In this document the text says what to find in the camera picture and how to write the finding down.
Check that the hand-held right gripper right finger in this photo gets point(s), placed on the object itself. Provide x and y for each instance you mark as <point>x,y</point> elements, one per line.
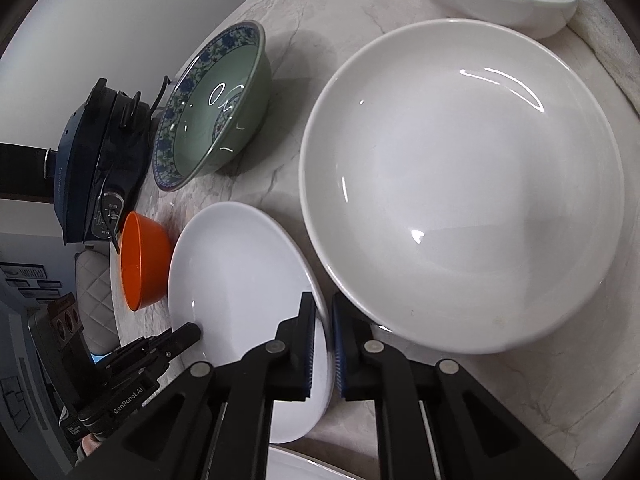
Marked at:
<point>340,355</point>

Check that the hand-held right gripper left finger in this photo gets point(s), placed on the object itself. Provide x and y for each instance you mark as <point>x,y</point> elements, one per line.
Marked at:
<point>307,350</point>

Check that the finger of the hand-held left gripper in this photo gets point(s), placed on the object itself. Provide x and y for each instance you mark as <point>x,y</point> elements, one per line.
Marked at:
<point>177,338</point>

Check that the orange bowl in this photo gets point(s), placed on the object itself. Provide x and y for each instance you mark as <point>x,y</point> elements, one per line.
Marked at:
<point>145,260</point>

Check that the small white plate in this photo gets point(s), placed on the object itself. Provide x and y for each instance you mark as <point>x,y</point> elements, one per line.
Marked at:
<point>235,270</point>

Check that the large white deep bowl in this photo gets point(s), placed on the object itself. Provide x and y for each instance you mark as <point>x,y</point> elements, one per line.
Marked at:
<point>450,185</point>

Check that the green bowl blue floral rim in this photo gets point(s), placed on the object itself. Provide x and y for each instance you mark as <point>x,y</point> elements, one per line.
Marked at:
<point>220,115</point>

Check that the person's left hand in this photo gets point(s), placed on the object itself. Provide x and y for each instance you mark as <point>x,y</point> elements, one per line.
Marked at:
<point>91,447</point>

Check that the quilted beige chair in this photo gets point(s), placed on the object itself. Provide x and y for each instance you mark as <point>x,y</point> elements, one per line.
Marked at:
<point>95,300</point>

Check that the blue electric cooking appliance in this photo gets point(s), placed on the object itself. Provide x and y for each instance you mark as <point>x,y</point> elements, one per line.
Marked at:
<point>85,160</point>

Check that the wall notices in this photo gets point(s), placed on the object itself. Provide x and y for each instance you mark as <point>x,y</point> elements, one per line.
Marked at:
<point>30,280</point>

